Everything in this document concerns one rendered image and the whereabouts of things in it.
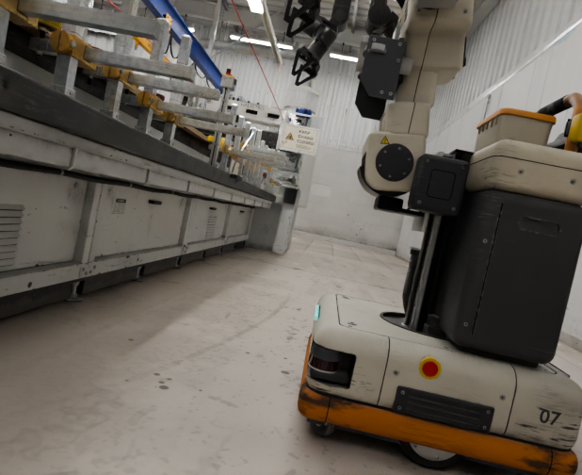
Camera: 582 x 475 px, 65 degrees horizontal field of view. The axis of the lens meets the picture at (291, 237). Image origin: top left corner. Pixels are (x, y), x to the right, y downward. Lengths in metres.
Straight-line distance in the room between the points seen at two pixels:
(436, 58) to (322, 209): 10.67
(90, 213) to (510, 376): 1.56
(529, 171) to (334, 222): 10.85
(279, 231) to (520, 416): 4.70
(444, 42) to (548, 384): 0.92
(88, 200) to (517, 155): 1.52
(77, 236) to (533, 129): 1.63
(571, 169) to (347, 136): 11.07
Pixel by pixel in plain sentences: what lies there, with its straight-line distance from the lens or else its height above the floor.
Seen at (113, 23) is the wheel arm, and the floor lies 0.83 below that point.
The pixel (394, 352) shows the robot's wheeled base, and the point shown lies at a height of 0.26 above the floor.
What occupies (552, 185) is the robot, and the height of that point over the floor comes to 0.72.
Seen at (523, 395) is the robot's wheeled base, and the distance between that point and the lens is 1.24.
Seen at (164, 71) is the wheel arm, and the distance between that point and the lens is 1.26.
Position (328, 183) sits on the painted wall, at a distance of 12.00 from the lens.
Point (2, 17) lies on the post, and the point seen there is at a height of 0.79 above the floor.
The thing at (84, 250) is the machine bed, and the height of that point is 0.22.
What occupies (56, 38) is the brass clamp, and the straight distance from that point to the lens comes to 1.32.
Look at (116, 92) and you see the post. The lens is 1.53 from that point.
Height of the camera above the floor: 0.53
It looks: 3 degrees down
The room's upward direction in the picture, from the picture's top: 12 degrees clockwise
